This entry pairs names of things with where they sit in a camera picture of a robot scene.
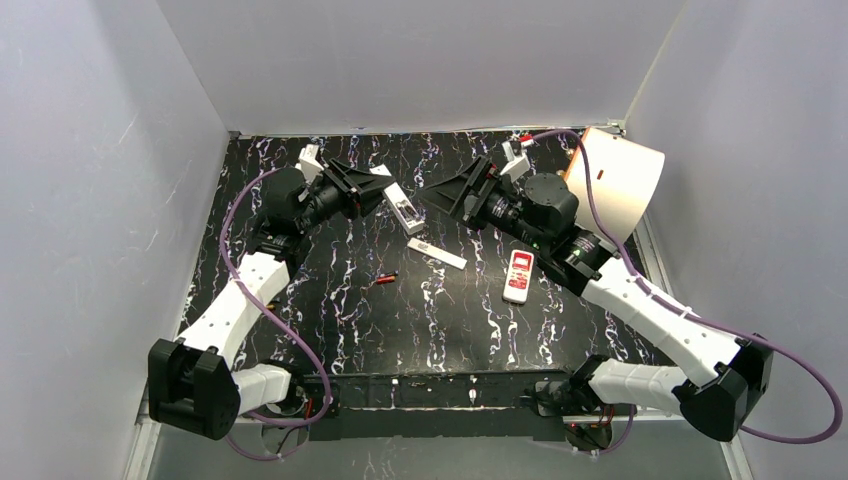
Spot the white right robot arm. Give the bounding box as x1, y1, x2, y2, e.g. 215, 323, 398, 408
422, 159, 773, 442

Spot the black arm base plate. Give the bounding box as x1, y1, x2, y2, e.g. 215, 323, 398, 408
274, 370, 637, 444

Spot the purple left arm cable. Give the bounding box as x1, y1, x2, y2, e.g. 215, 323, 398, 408
218, 165, 335, 463

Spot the white round stool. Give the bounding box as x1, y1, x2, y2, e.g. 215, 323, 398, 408
562, 128, 666, 249

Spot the white remote battery cover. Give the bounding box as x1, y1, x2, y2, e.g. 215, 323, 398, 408
407, 238, 467, 270

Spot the long white remote control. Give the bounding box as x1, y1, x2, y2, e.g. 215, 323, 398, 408
383, 183, 424, 235

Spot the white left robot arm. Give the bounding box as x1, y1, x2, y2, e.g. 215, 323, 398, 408
147, 161, 395, 440

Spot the red and white remote control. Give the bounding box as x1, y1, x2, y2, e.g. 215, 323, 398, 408
502, 249, 535, 305

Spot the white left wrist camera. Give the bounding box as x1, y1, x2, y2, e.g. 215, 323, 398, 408
297, 144, 324, 184

